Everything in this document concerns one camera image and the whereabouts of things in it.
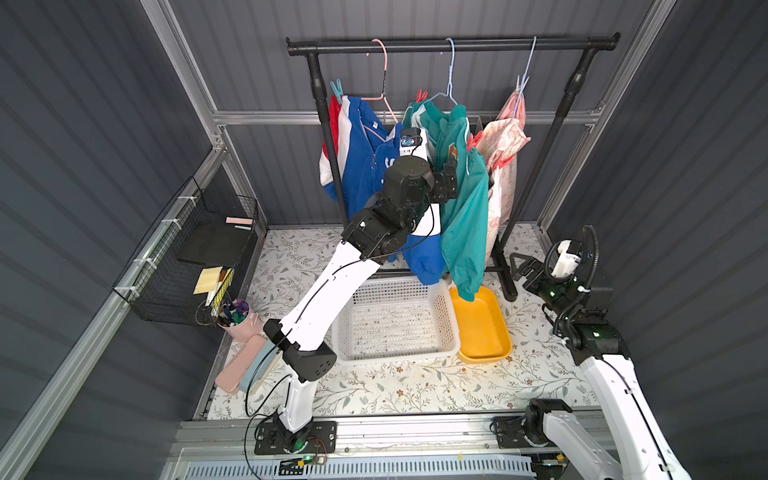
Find pink wire hanger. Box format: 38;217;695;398
362;38;399;124

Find yellow plastic tray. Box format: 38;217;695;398
450;286;513;364

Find pink pen cup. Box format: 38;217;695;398
215;299;263;343

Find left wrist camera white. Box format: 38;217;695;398
399;128;429;160

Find pink and teal flat cases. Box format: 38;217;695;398
215;335;277;395

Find green jacket orange letter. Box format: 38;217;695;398
404;100;489;302

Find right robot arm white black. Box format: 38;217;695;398
520;225;690;479

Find pink floral garment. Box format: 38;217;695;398
476;88;531;265

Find teal clothespin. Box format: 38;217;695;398
329;79;344;105

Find light blue wire hanger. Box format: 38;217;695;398
513;36;538;115

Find yellow sticky notepad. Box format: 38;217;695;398
193;266;223;295

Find black wire mesh basket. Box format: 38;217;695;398
113;179;265;326

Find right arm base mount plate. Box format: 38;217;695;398
489;415;551;449

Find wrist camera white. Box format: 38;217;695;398
399;128;429;160
550;240;582;281

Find red clothespin upper floral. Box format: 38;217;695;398
467;131;484;152

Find black clothes rack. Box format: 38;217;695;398
286;32;621;302

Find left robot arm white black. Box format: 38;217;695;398
264;155;458;436

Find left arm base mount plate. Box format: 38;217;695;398
253;418;338;455

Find white perforated laundry basket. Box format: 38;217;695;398
331;276;461;366

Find blue red white jacket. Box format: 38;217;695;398
329;95;445;285

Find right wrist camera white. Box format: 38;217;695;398
550;240;582;281

